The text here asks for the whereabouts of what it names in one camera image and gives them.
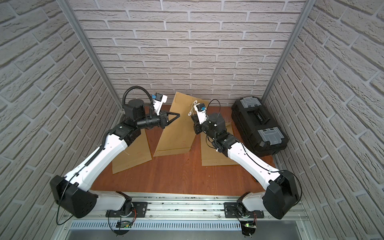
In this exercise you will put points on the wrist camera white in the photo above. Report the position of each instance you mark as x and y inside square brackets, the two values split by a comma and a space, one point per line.
[158, 101]
[201, 111]

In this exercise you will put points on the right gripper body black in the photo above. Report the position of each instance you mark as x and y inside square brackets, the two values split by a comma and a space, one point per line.
[199, 128]

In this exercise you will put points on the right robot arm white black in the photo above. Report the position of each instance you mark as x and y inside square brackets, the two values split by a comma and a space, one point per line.
[281, 190]

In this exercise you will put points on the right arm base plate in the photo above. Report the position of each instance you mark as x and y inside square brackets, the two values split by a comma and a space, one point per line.
[235, 210]

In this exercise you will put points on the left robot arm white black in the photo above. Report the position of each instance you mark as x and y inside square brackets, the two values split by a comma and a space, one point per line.
[72, 191]

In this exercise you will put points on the aluminium rail frame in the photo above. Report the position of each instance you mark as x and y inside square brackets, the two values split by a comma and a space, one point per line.
[177, 216]

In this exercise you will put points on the brown kraft file bag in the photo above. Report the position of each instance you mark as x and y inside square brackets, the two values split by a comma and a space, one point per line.
[210, 157]

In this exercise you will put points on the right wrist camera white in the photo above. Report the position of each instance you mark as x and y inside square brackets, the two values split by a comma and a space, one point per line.
[201, 111]

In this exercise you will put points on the black plastic toolbox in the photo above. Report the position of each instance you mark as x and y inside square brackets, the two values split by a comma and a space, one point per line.
[260, 132]

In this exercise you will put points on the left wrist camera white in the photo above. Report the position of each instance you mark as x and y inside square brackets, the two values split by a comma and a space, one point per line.
[158, 101]

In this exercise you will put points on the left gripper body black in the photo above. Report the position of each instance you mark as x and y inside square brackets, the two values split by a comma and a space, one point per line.
[163, 120]

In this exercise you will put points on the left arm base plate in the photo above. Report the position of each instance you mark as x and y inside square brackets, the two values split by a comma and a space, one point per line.
[139, 208]

